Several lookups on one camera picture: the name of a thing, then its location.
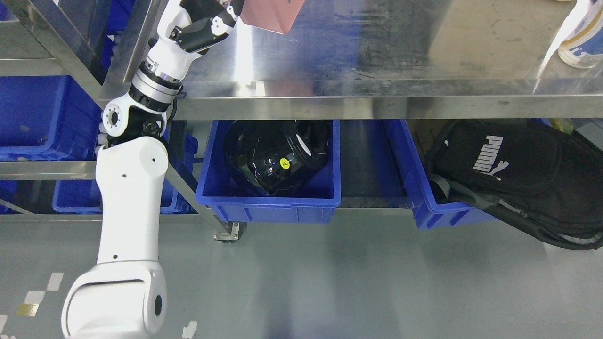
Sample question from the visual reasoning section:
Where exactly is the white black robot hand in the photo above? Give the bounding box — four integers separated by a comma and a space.
142, 0, 245, 82

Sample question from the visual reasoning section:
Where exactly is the pink plastic storage box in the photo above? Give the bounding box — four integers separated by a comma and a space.
240, 0, 304, 35

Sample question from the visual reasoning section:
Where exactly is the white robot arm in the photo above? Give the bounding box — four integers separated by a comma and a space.
62, 56, 190, 339

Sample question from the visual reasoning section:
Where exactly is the black helmet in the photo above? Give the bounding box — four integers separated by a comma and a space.
223, 120, 333, 197

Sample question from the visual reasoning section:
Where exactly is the stainless steel table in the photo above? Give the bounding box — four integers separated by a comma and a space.
0, 0, 603, 243

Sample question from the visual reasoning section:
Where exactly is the blue bin upper left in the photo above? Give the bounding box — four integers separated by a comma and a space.
0, 76, 101, 161

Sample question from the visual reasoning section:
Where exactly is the blue bin with helmet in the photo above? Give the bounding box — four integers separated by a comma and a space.
196, 120, 342, 224

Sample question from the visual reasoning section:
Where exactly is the blue bin lower left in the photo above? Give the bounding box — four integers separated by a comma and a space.
52, 132, 198, 215

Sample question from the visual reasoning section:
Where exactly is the blue bin under backpack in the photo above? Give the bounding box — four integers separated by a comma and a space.
384, 120, 495, 230

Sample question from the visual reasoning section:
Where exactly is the black Puma backpack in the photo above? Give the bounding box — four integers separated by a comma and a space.
425, 119, 602, 250

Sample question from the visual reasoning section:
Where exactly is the white blue bottle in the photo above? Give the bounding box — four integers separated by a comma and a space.
557, 0, 603, 69

